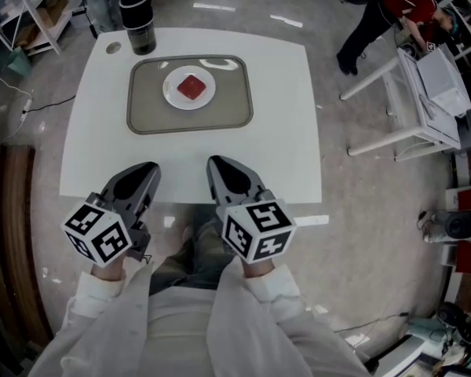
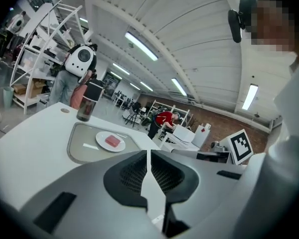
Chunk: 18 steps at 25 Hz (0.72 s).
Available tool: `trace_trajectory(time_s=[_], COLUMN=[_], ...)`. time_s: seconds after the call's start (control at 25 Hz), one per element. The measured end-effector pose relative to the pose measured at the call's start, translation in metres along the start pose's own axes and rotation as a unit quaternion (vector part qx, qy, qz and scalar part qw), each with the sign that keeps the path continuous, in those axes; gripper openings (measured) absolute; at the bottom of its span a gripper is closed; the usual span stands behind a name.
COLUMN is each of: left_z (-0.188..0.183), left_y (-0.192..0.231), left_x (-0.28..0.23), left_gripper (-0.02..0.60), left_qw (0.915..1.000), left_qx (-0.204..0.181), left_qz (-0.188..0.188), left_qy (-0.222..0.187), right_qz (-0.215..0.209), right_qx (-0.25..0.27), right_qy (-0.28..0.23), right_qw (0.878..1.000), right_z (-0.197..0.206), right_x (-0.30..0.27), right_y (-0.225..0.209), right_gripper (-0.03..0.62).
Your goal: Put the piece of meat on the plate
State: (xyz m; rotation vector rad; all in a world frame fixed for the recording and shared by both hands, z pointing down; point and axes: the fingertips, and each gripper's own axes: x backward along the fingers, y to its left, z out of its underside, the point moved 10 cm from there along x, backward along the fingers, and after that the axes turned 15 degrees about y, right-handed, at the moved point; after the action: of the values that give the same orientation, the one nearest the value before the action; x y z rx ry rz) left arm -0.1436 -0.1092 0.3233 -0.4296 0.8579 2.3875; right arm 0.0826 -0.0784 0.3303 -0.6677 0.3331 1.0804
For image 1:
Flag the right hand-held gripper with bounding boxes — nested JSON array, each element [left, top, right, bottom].
[[206, 154, 298, 266]]

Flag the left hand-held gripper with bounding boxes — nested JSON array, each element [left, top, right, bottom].
[[61, 161, 162, 269]]

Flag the grey serving tray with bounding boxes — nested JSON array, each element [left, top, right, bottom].
[[126, 54, 254, 135]]

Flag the red square food piece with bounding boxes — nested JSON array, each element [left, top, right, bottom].
[[176, 75, 208, 101]]

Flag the white round plate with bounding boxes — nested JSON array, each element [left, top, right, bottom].
[[162, 64, 217, 111]]

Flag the person's right forearm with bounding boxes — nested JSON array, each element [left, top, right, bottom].
[[207, 257, 374, 377]]

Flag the person's left forearm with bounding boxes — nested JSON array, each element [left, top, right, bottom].
[[29, 255, 154, 377]]

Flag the person's legs grey trousers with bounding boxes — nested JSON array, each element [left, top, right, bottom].
[[148, 210, 236, 296]]

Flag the brown wooden bench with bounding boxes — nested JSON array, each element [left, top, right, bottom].
[[0, 143, 54, 349]]

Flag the white power strip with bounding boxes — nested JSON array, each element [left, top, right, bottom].
[[20, 97, 35, 123]]

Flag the person's torso white shirt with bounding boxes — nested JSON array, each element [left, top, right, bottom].
[[141, 284, 221, 377]]

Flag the green bin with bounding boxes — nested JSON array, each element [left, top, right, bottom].
[[6, 49, 35, 79]]

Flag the black bottle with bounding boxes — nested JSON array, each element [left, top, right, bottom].
[[119, 0, 158, 57]]

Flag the white metal shelf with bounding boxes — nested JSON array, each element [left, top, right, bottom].
[[0, 0, 78, 57]]

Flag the white side table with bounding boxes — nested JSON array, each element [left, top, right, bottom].
[[339, 47, 462, 163]]

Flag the white box appliance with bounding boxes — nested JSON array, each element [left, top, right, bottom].
[[415, 45, 471, 117]]

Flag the grey floor fan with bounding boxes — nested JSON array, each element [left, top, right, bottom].
[[418, 209, 471, 245]]

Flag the black round fan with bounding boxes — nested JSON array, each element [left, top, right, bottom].
[[435, 302, 471, 355]]

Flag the black floor cable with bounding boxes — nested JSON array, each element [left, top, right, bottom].
[[333, 312, 411, 335]]

